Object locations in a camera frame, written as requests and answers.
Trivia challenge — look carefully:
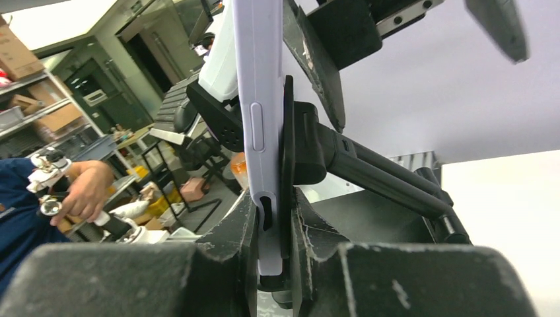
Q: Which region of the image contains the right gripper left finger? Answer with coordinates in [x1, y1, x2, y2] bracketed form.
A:
[1, 194, 258, 316]

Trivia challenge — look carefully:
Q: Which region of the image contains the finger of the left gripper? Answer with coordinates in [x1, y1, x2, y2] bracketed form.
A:
[464, 0, 530, 63]

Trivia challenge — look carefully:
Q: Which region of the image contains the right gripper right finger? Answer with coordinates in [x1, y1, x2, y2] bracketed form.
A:
[291, 189, 537, 316]

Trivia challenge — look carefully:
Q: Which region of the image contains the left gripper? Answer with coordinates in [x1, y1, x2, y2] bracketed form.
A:
[282, 0, 444, 133]

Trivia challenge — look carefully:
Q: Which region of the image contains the lavender case phone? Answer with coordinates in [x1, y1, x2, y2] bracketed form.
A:
[232, 0, 283, 276]

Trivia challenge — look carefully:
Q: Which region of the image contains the small black folding stand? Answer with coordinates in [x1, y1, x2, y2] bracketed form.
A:
[271, 75, 471, 309]

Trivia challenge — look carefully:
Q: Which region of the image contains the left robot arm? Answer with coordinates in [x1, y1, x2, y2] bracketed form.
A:
[198, 1, 533, 161]

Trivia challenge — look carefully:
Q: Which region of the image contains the person's hand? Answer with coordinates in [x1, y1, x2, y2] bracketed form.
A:
[50, 160, 114, 227]

